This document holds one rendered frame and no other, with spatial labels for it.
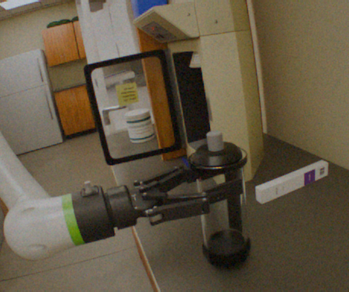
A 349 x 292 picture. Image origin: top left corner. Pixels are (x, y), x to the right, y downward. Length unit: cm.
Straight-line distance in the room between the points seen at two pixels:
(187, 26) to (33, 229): 62
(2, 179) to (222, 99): 61
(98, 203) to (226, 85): 54
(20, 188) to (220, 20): 67
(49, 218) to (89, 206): 7
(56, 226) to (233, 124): 61
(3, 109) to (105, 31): 398
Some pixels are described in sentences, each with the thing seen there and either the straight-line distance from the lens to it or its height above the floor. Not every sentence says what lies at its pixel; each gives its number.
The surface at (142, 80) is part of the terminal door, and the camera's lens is 114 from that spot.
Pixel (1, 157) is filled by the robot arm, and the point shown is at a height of 126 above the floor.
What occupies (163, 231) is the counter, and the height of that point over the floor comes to 94.
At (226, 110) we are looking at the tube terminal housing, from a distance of 90.
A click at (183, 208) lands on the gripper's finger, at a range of 49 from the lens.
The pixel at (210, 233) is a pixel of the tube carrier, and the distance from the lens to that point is 60.
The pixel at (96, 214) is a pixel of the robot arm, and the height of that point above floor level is 117.
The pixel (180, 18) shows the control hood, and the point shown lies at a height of 147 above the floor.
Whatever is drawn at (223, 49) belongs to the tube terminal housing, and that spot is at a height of 137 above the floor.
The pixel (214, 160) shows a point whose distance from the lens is 52.
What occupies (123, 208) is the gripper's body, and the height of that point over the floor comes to 117.
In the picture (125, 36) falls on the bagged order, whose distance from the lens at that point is 211.
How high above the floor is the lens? 141
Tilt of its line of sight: 19 degrees down
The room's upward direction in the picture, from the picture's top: 11 degrees counter-clockwise
